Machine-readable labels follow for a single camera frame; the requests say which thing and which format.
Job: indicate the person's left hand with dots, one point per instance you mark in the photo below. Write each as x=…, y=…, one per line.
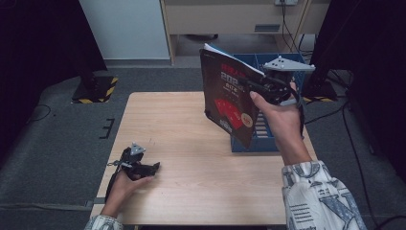
x=123, y=190

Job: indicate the person's right hand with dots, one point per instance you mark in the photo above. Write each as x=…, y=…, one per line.
x=281, y=118

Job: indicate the black stand with striped base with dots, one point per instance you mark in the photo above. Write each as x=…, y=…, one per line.
x=320, y=89
x=95, y=89

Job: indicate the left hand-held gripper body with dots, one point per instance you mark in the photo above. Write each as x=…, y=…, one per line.
x=134, y=156

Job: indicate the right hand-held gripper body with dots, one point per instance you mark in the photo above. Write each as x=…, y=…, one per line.
x=277, y=86

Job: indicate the white power strip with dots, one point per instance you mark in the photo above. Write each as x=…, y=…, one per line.
x=286, y=2

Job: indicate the beige wooden cabinet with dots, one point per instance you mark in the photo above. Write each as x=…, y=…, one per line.
x=223, y=17

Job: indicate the dark brown and red magazine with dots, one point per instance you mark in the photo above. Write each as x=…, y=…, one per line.
x=223, y=105

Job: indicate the white panel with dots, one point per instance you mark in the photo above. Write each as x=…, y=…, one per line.
x=127, y=28

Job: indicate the black curtain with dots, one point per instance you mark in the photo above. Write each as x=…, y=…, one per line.
x=35, y=64
x=373, y=64

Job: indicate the blue plastic file rack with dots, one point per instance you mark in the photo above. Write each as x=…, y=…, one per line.
x=265, y=143

